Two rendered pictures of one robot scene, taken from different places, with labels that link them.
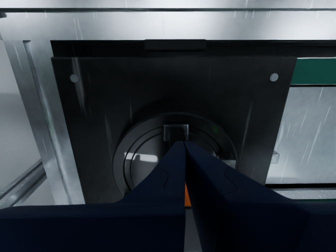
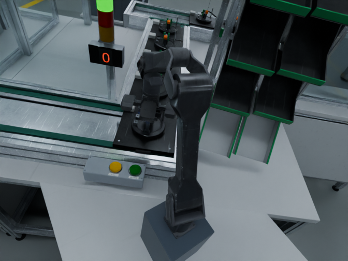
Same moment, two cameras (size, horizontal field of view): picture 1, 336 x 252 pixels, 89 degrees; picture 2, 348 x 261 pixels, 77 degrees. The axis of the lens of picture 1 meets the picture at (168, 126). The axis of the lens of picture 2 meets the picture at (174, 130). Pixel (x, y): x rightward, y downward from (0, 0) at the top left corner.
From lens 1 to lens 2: 72 cm
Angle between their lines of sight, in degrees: 23
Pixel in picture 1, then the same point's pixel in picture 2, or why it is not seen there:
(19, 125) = (203, 153)
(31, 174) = not seen: hidden behind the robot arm
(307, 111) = (100, 135)
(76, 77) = (169, 148)
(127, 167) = (160, 127)
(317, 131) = (96, 129)
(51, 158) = not seen: hidden behind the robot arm
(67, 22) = (168, 160)
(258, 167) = (123, 121)
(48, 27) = (173, 160)
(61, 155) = not seen: hidden behind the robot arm
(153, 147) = (153, 129)
